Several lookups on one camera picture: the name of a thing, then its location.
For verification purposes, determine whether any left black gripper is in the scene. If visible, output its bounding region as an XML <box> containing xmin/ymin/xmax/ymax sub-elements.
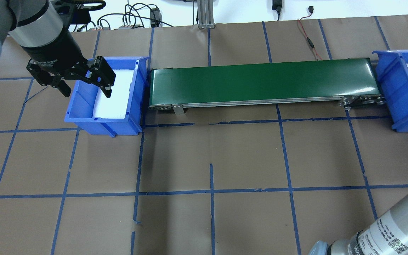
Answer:
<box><xmin>26</xmin><ymin>34</ymin><xmax>115</xmax><ymax>98</ymax></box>

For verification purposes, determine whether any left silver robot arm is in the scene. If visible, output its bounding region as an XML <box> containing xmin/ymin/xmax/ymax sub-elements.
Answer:
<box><xmin>0</xmin><ymin>0</ymin><xmax>115</xmax><ymax>97</ymax></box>

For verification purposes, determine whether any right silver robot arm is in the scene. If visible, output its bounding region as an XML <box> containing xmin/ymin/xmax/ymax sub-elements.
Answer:
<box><xmin>310</xmin><ymin>195</ymin><xmax>408</xmax><ymax>255</ymax></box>

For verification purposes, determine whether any left white foam pad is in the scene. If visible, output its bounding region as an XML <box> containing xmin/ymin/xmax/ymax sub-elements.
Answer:
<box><xmin>93</xmin><ymin>69</ymin><xmax>134</xmax><ymax>119</ymax></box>

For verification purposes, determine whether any left blue plastic bin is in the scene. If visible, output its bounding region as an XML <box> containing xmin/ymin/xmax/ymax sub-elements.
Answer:
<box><xmin>64</xmin><ymin>56</ymin><xmax>149</xmax><ymax>137</ymax></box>

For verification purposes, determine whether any blue plastic bin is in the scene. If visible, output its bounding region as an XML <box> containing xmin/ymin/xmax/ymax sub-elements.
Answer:
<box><xmin>374</xmin><ymin>50</ymin><xmax>408</xmax><ymax>132</ymax></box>
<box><xmin>64</xmin><ymin>56</ymin><xmax>149</xmax><ymax>137</ymax></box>

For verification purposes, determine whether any black power adapter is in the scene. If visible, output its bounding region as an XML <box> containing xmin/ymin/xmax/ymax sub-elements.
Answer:
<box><xmin>149</xmin><ymin>7</ymin><xmax>162</xmax><ymax>28</ymax></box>

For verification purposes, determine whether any green conveyor belt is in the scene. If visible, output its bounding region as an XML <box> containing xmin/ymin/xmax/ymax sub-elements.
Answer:
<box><xmin>149</xmin><ymin>58</ymin><xmax>381</xmax><ymax>110</ymax></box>

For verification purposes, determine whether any right blue plastic bin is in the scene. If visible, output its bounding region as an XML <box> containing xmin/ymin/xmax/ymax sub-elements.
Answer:
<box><xmin>374</xmin><ymin>50</ymin><xmax>408</xmax><ymax>132</ymax></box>

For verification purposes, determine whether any aluminium frame post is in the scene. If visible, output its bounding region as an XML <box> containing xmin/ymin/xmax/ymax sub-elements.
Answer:
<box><xmin>196</xmin><ymin>0</ymin><xmax>215</xmax><ymax>29</ymax></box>

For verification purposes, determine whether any red black wire pair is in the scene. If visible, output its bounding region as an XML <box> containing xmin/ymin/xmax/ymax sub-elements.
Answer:
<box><xmin>297</xmin><ymin>6</ymin><xmax>323</xmax><ymax>61</ymax></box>

